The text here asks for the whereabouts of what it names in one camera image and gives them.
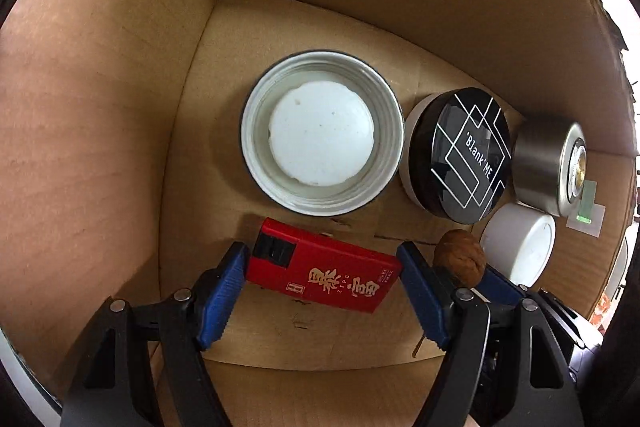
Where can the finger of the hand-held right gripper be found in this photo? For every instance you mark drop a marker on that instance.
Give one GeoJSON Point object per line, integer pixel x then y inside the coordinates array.
{"type": "Point", "coordinates": [502, 284]}

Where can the black round compact case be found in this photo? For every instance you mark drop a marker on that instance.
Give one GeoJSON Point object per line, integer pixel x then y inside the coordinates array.
{"type": "Point", "coordinates": [465, 157]}

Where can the red lighter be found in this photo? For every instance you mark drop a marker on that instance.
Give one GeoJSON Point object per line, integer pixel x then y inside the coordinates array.
{"type": "Point", "coordinates": [325, 272]}

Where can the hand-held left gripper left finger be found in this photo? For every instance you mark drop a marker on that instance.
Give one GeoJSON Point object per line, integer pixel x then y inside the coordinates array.
{"type": "Point", "coordinates": [222, 302]}

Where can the cardboard box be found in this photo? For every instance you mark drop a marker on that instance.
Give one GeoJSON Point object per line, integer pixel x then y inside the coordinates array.
{"type": "Point", "coordinates": [125, 107]}

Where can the silver metal cylinder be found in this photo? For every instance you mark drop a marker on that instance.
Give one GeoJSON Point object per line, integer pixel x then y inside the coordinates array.
{"type": "Point", "coordinates": [540, 162]}

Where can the brown walnut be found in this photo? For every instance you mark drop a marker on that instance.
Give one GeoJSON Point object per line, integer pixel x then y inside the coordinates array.
{"type": "Point", "coordinates": [457, 257]}

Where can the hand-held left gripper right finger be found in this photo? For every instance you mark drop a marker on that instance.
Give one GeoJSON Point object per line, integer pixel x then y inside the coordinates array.
{"type": "Point", "coordinates": [422, 297]}

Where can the white round jar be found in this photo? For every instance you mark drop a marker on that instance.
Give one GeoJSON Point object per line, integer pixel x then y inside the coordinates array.
{"type": "Point", "coordinates": [525, 242]}

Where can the metal lid with white insert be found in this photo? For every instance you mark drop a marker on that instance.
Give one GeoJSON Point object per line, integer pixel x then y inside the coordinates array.
{"type": "Point", "coordinates": [320, 137]}

